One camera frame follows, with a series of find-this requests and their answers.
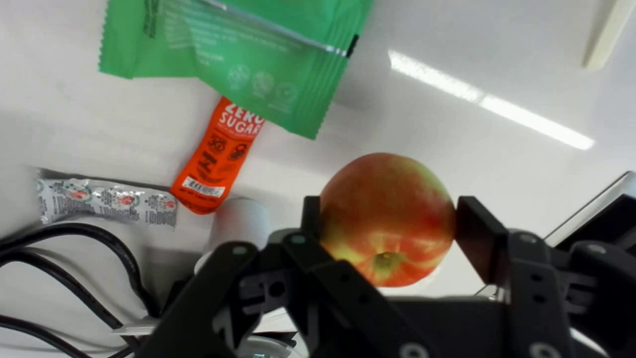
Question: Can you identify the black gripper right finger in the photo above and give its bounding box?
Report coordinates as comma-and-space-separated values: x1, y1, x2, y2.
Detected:
455, 195, 636, 358

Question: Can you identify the green snack packet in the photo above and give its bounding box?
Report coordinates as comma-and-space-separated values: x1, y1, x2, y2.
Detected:
98, 0, 201, 82
155, 0, 378, 141

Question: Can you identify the silver foil wrapper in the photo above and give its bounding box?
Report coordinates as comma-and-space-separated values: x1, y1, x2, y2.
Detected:
36, 175, 181, 229

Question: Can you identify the black square counter inset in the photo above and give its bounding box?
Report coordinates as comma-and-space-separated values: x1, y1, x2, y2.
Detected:
545, 169, 636, 251

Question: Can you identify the orange sugar packet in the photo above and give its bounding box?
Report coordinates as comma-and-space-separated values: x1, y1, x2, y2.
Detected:
169, 98, 266, 217

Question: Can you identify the black cable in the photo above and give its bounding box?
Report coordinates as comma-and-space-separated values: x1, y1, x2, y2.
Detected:
0, 221, 163, 320
0, 314, 92, 358

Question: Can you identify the red yellow apple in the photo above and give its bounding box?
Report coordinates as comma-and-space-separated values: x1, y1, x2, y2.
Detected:
318, 151, 459, 289

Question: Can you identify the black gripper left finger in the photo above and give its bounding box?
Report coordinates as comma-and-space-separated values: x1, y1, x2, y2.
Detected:
135, 195, 439, 358

